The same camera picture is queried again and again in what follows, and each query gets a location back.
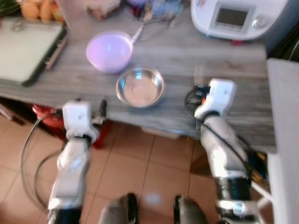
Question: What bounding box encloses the stainless steel bowl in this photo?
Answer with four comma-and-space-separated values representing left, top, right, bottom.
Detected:
115, 66, 166, 109

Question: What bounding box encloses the red object under table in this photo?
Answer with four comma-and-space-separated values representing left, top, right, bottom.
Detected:
32, 105, 113, 150

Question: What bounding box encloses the purple plastic bowl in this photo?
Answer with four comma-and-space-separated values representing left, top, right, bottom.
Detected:
86, 30, 134, 74

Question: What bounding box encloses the white kitchen appliance with display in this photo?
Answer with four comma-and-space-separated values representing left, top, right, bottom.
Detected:
191, 0, 280, 42

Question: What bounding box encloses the metal spoon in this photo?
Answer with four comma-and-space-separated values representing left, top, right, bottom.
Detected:
130, 11, 153, 45

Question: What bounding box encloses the yellow and black object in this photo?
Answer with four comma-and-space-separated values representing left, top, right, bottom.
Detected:
248, 149, 268, 183

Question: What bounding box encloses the white cabinet panel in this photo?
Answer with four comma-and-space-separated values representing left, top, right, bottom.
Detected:
266, 58, 299, 224

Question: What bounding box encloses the white green-rimmed cutting board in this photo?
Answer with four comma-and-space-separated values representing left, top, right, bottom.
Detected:
0, 19, 66, 87

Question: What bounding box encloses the grey left robot leg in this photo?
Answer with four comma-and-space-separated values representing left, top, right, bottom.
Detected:
98, 193, 139, 224

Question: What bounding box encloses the grey robot leg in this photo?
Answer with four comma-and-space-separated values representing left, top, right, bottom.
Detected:
98, 193, 139, 224
173, 195, 209, 224

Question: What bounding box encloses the pile of oranges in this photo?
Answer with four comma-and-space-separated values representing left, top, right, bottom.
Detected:
20, 0, 64, 23

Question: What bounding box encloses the grey right robot leg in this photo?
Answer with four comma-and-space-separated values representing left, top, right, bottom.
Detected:
173, 195, 209, 224

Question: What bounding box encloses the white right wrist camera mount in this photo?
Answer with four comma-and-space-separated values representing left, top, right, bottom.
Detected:
194, 78, 237, 120

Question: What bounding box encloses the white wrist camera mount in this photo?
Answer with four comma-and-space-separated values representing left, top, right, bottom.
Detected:
62, 100, 100, 141
194, 78, 237, 120

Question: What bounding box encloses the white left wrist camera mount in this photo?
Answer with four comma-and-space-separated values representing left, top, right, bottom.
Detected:
62, 100, 100, 141

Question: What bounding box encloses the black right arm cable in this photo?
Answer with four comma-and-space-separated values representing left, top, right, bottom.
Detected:
184, 86, 256, 179

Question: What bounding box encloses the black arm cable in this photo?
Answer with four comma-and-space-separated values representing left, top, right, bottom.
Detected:
20, 109, 64, 211
184, 86, 256, 179

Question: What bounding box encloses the wooden-handled knife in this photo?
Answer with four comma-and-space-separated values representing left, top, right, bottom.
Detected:
45, 37, 69, 71

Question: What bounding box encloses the metal wire utensil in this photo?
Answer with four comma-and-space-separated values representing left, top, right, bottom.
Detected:
140, 14, 180, 42

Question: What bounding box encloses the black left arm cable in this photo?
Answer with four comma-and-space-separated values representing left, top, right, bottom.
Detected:
20, 109, 64, 211

